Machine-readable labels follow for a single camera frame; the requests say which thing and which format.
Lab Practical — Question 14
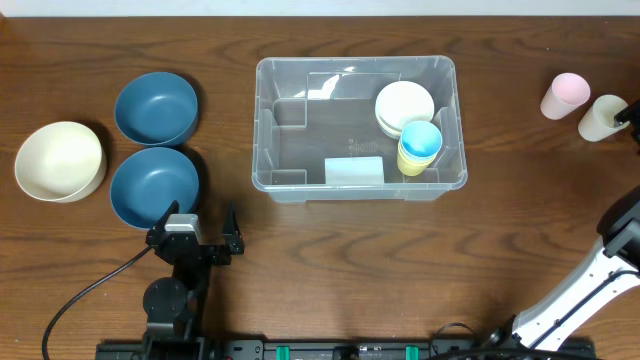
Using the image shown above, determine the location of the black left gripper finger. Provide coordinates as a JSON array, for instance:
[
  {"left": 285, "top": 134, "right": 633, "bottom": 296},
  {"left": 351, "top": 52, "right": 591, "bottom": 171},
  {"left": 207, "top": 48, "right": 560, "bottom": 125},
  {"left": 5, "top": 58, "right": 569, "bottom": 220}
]
[
  {"left": 222, "top": 203, "right": 245, "bottom": 254},
  {"left": 146, "top": 200, "right": 179, "bottom": 245}
]

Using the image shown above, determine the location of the cream plastic cup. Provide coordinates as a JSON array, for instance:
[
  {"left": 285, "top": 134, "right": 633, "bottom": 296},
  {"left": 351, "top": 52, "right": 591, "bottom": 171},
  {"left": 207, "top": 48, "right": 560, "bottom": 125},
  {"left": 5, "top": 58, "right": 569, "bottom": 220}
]
[{"left": 578, "top": 95, "right": 628, "bottom": 142}]

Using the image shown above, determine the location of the blue bowl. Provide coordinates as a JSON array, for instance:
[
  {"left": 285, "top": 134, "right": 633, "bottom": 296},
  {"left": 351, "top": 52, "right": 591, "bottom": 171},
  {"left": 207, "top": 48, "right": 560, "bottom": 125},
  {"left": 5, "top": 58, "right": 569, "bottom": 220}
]
[
  {"left": 110, "top": 147, "right": 200, "bottom": 229},
  {"left": 114, "top": 72, "right": 199, "bottom": 147}
]

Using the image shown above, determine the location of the pink plastic cup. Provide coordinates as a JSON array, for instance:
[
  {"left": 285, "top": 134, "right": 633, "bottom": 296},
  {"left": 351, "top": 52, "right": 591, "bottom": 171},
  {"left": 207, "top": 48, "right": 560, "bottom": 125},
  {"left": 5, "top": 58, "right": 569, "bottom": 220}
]
[{"left": 540, "top": 73, "right": 591, "bottom": 120}]

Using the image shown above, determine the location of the cream large bowl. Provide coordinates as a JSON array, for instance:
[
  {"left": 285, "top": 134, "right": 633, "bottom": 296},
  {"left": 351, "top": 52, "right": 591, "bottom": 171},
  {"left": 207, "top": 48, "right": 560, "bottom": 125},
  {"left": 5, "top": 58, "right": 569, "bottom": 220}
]
[{"left": 14, "top": 121, "right": 107, "bottom": 203}]

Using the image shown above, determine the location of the yellow plastic cup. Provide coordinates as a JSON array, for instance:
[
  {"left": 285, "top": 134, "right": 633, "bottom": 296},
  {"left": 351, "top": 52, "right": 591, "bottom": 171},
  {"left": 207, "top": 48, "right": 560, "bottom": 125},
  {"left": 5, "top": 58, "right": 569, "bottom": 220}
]
[{"left": 397, "top": 142, "right": 436, "bottom": 176}]

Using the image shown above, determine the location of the light blue plastic cup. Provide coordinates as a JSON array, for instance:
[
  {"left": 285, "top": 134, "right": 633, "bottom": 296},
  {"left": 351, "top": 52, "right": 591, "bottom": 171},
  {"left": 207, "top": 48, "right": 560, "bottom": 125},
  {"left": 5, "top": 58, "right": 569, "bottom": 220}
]
[{"left": 399, "top": 121, "right": 443, "bottom": 162}]

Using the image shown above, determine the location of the white small bowl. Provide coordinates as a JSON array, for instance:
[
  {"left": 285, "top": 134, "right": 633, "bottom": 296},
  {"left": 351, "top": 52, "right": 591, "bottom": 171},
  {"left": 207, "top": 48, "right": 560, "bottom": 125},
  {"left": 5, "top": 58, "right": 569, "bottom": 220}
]
[{"left": 374, "top": 81, "right": 435, "bottom": 131}]

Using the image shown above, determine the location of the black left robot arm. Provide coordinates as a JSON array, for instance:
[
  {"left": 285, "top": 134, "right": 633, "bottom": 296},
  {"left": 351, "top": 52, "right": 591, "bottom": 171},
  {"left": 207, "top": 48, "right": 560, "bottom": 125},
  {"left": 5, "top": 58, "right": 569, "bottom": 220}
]
[{"left": 140, "top": 201, "right": 245, "bottom": 360}]

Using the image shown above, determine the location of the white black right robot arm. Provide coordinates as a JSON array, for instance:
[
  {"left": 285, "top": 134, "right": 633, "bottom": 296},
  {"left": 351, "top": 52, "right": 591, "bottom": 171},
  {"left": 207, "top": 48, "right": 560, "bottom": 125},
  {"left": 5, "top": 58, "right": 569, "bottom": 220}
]
[{"left": 511, "top": 188, "right": 639, "bottom": 351}]

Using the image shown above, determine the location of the clear plastic storage bin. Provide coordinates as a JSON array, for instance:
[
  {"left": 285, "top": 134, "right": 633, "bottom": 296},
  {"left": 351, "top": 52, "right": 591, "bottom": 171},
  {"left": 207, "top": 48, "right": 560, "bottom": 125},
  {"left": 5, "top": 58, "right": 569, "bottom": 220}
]
[{"left": 252, "top": 55, "right": 468, "bottom": 203}]

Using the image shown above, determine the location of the black cable left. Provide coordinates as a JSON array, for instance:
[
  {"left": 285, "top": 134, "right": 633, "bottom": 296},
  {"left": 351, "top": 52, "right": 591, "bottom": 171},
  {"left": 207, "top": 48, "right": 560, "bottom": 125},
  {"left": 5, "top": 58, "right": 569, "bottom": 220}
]
[{"left": 41, "top": 244, "right": 155, "bottom": 360}]

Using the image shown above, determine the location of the black cable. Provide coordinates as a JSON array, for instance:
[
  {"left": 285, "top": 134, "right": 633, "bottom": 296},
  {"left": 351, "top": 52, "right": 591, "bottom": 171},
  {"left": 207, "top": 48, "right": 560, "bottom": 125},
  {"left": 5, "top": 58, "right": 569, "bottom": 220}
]
[
  {"left": 41, "top": 244, "right": 155, "bottom": 360},
  {"left": 429, "top": 269, "right": 640, "bottom": 360}
]

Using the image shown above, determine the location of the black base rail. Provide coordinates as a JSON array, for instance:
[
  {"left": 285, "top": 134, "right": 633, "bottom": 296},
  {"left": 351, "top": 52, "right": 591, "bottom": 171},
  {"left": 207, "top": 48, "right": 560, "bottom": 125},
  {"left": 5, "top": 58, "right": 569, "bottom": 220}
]
[{"left": 95, "top": 338, "right": 475, "bottom": 360}]

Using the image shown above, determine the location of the black cable right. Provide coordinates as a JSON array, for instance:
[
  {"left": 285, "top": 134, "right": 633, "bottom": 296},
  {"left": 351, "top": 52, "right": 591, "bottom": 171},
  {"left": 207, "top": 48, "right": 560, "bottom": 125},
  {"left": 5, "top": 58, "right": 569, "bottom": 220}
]
[{"left": 429, "top": 269, "right": 640, "bottom": 360}]

